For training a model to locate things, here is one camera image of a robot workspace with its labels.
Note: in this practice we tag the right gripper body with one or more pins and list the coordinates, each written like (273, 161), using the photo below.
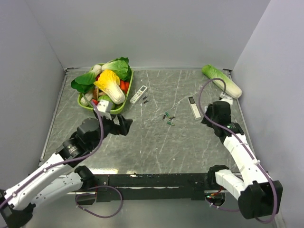
(209, 113)

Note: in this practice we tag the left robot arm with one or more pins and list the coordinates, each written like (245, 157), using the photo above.
(61, 173)

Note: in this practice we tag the slim white remote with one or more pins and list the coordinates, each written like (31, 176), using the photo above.
(194, 108)

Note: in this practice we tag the white air conditioner remote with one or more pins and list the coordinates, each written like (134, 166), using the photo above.
(138, 94)

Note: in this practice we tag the yellow napa cabbage toy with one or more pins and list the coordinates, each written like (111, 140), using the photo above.
(109, 83)

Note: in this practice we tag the bok choy toy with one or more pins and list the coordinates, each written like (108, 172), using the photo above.
(85, 82)

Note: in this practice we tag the green lettuce toy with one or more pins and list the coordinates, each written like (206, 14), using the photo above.
(120, 66)

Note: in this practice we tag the white mushroom toy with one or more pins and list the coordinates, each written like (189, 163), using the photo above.
(86, 99)

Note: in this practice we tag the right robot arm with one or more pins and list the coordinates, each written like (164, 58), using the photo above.
(256, 193)

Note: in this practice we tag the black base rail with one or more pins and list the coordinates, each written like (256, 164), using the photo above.
(108, 187)

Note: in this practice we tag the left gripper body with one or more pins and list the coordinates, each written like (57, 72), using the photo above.
(109, 127)

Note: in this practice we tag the red tomato toys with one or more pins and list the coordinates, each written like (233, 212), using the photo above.
(124, 86)

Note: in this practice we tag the green plastic basket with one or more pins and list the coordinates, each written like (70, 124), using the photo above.
(97, 93)

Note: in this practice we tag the long napa cabbage toy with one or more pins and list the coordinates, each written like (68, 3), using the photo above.
(222, 81)

